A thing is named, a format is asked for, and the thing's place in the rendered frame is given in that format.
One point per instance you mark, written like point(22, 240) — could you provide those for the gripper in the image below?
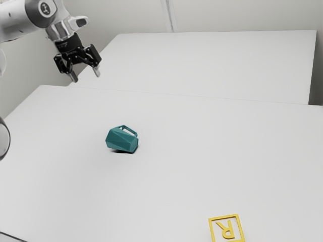
point(69, 46)

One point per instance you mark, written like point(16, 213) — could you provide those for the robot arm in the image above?
point(20, 17)

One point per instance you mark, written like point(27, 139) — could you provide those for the teal faceted mug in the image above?
point(122, 139)

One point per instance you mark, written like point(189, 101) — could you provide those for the yellow framed letter marker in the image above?
point(226, 229)

